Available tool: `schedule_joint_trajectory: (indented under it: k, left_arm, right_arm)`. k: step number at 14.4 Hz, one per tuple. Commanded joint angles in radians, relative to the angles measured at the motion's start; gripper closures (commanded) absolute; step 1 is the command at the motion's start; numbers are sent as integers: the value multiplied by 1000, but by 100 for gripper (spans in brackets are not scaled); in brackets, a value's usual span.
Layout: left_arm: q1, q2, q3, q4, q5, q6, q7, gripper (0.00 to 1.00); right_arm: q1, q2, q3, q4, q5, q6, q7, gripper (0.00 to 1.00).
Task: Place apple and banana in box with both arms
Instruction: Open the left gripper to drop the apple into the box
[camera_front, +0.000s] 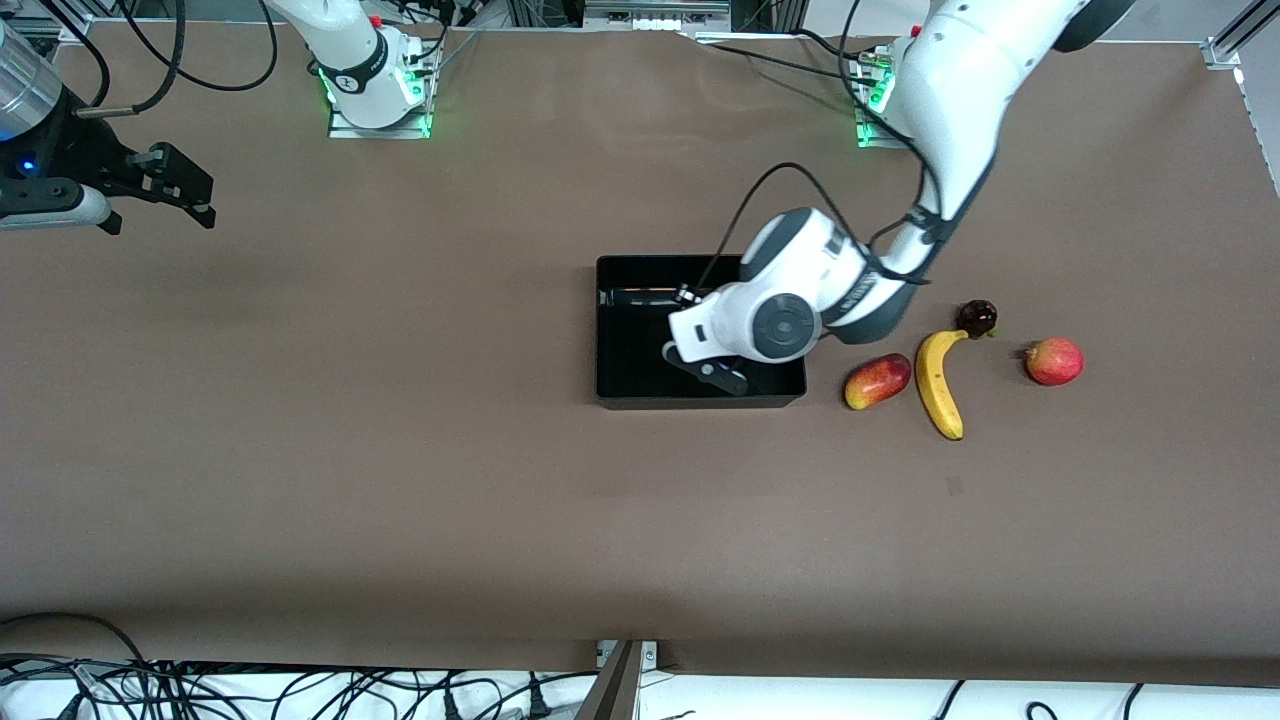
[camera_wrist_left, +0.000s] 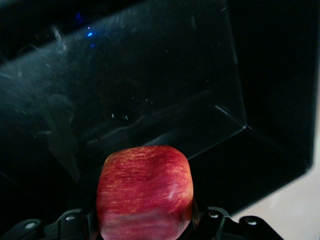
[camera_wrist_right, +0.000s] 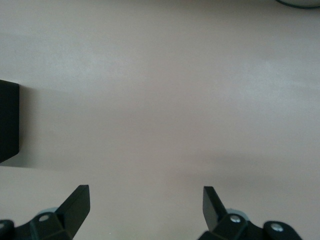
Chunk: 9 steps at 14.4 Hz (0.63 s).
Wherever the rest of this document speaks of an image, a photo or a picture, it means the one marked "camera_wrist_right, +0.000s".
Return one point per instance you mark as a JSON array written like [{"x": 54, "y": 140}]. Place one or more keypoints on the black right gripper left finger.
[{"x": 72, "y": 207}]

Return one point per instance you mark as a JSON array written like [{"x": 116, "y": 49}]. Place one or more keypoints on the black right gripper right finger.
[{"x": 212, "y": 207}]

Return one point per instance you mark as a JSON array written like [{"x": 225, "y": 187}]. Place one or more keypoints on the black plastic box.
[{"x": 8, "y": 120}]

